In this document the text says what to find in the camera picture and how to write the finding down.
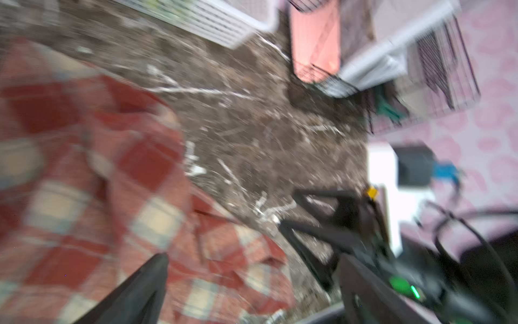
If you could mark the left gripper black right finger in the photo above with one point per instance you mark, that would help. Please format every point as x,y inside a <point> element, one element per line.
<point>367,299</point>

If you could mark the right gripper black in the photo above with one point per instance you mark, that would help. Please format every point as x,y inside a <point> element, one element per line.
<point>440,283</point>

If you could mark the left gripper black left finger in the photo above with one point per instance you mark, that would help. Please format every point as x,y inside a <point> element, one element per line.
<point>139,299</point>

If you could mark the red plaid skirt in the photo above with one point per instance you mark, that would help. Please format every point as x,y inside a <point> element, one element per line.
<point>93,184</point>

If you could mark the white binder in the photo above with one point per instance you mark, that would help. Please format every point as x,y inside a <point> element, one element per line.
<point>395,24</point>

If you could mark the pink folder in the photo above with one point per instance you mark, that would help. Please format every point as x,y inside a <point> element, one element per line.
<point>315,39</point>

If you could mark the white plastic basket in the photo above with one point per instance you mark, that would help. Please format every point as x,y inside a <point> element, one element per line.
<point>227,23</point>

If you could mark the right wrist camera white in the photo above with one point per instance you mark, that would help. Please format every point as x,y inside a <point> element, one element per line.
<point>405,174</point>

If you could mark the black wire desk organizer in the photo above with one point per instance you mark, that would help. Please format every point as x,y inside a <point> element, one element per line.
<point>432,77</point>

